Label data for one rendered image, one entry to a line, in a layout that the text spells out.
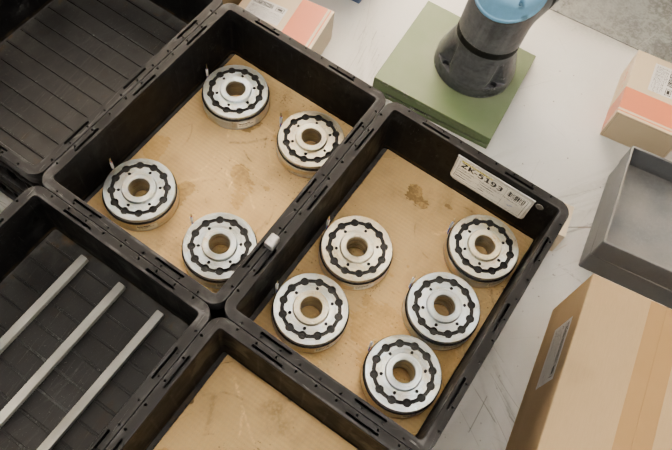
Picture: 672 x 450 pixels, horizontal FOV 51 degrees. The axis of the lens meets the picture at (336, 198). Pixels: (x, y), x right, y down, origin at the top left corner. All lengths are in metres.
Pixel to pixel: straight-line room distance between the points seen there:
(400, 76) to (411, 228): 0.36
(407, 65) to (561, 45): 0.34
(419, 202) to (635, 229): 0.38
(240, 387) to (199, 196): 0.29
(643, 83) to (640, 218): 0.27
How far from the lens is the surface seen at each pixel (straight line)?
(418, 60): 1.35
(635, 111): 1.37
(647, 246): 1.26
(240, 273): 0.90
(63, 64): 1.23
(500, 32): 1.23
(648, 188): 1.32
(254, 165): 1.08
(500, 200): 1.06
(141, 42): 1.23
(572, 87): 1.45
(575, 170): 1.35
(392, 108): 1.03
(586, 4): 2.66
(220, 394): 0.96
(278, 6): 1.34
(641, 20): 2.70
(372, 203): 1.06
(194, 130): 1.12
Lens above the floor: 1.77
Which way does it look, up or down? 62 degrees down
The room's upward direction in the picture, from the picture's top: 11 degrees clockwise
